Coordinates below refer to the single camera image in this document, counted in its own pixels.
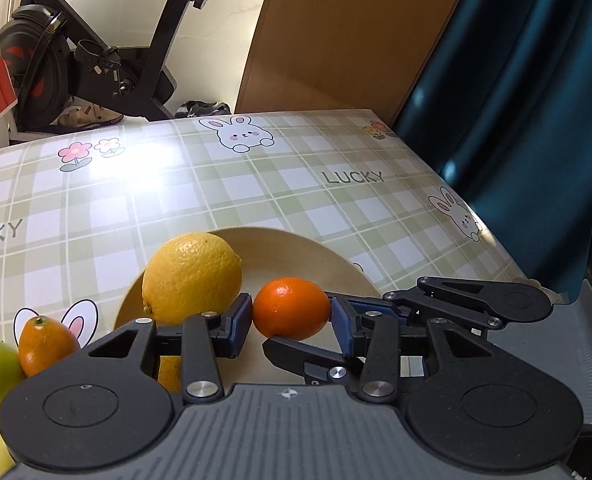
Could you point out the green checked tablecloth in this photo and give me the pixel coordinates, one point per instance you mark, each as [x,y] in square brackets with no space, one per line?
[226,185]

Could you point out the dark crumpled bundle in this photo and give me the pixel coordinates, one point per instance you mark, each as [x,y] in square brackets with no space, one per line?
[203,109]

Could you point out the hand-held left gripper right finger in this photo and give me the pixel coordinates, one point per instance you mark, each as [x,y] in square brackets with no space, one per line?
[343,327]

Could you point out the beige round plate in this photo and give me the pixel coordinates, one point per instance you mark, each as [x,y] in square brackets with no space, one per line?
[296,260]

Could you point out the black exercise bike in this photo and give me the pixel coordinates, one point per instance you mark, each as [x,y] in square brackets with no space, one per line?
[41,60]

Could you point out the teal curtain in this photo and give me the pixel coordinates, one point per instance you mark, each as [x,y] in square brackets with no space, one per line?
[526,85]

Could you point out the wooden panel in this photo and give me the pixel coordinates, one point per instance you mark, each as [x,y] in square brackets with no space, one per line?
[351,35]

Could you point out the beige sandal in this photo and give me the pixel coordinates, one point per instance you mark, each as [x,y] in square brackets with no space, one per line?
[106,117]
[73,116]

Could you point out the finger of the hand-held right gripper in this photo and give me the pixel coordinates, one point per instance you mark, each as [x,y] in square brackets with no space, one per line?
[466,295]
[306,362]

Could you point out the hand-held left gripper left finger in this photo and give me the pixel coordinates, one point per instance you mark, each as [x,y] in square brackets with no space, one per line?
[241,325]

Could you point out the orange tangerine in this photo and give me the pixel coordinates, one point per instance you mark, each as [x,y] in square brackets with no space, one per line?
[291,307]
[43,347]

